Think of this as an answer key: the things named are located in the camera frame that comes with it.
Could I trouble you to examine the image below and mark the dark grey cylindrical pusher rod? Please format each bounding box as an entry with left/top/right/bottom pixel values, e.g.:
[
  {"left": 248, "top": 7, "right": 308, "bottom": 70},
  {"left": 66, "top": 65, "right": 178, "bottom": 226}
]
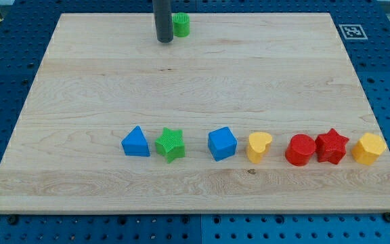
[{"left": 152, "top": 0, "right": 173, "bottom": 43}]

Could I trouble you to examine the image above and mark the blue triangle block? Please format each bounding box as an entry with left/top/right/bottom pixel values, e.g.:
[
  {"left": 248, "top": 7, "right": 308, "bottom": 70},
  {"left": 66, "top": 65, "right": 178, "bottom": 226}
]
[{"left": 121, "top": 125, "right": 150, "bottom": 157}]

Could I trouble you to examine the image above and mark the green cylinder block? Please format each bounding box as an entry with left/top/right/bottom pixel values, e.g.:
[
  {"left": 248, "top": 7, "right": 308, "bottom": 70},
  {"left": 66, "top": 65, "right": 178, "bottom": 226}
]
[{"left": 172, "top": 12, "right": 190, "bottom": 37}]

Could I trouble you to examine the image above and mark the green star block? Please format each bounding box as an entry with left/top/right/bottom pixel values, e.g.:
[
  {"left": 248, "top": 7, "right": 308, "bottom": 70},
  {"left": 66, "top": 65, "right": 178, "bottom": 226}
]
[{"left": 155, "top": 127, "right": 186, "bottom": 163}]

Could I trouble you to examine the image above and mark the blue cube block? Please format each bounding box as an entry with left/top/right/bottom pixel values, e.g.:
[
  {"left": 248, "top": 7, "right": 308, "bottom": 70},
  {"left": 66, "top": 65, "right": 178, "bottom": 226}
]
[{"left": 208, "top": 127, "right": 238, "bottom": 161}]

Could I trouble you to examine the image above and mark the yellow heart block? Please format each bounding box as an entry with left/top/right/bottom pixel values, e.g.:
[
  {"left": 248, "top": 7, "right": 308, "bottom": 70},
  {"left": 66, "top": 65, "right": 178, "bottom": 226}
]
[{"left": 246, "top": 131, "right": 273, "bottom": 164}]

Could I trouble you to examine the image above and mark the white fiducial marker tag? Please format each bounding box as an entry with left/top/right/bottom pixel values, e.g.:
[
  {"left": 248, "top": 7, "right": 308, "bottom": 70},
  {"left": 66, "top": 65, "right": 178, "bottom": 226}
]
[{"left": 339, "top": 24, "right": 368, "bottom": 40}]

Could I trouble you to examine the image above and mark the red cylinder block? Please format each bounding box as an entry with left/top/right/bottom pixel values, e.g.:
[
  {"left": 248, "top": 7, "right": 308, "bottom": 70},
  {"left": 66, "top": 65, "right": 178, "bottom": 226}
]
[{"left": 284, "top": 134, "right": 316, "bottom": 167}]

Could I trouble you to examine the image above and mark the red star block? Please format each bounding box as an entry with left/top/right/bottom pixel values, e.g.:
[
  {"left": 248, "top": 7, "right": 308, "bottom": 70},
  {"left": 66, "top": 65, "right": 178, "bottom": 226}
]
[{"left": 316, "top": 128, "right": 349, "bottom": 165}]

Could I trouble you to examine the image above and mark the yellow hexagon block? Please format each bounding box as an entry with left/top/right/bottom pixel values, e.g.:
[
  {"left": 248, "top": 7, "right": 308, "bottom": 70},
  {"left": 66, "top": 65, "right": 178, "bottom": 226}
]
[{"left": 351, "top": 133, "right": 387, "bottom": 165}]

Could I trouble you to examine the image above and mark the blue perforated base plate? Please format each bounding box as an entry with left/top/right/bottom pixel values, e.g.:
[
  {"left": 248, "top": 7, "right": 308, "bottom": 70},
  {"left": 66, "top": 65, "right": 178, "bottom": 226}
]
[{"left": 0, "top": 0, "right": 390, "bottom": 243}]

